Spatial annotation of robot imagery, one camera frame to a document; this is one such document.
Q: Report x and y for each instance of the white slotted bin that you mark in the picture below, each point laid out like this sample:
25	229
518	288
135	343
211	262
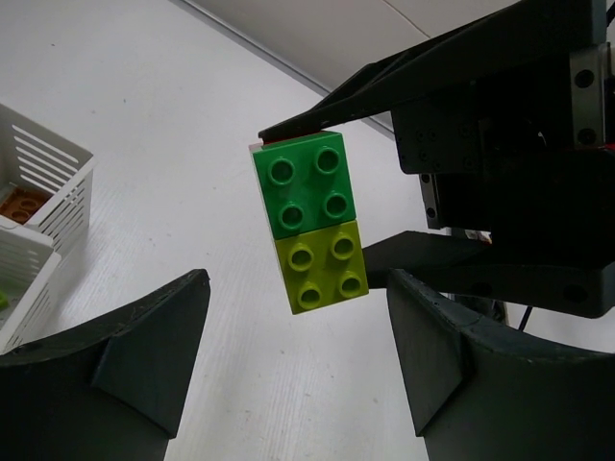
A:
38	161
29	277

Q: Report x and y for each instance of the brown lego in bin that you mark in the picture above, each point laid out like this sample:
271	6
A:
22	204

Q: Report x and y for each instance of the white slotted bin far right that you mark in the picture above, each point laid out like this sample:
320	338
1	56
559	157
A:
38	161

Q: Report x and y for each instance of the small lime lego piece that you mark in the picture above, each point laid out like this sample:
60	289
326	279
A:
4	300

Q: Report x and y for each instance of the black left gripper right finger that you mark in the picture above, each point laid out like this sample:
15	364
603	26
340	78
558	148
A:
480	390

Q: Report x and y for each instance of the red green lego stack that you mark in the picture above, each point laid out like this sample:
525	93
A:
306	191

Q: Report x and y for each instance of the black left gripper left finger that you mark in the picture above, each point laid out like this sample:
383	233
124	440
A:
112	388

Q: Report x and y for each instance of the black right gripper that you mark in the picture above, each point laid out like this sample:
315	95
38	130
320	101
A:
513	117

